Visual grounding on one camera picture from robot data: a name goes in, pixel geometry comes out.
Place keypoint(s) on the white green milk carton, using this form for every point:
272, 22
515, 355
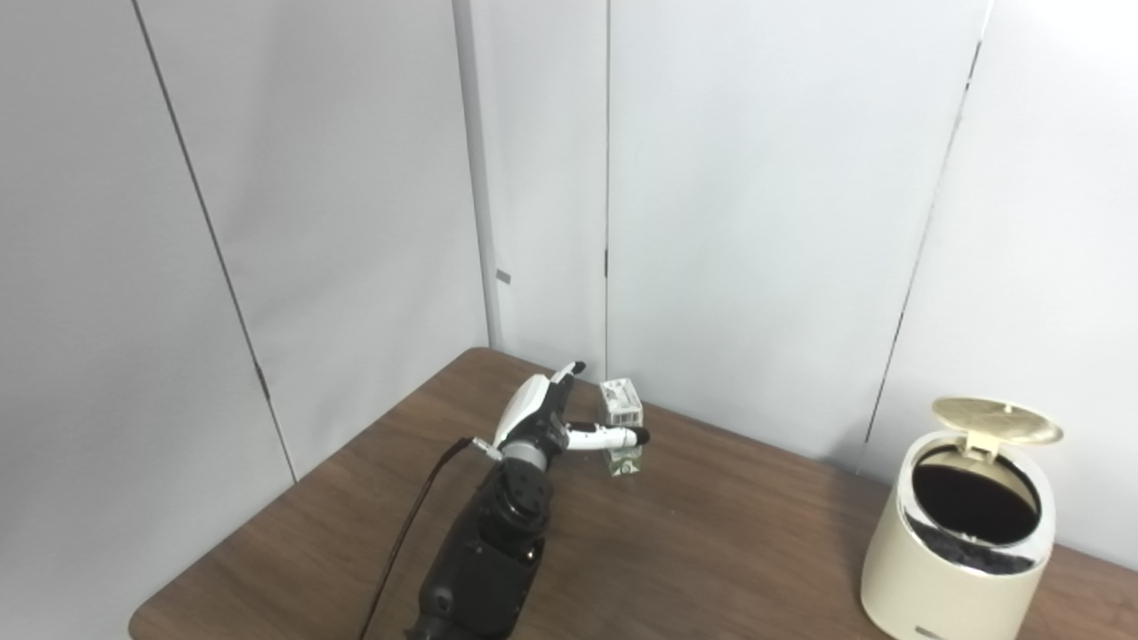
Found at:
622, 404

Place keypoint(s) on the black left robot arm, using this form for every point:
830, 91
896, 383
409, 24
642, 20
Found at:
489, 560

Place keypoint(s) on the cream-colored bin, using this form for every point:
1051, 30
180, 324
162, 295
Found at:
942, 596

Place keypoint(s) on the round cream bin lid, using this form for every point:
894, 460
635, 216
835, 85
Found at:
996, 420

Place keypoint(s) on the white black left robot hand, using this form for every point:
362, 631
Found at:
533, 409

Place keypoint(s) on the black bin liner bag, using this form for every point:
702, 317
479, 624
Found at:
969, 507

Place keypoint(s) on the white partition post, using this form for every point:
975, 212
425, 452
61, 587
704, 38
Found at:
480, 178

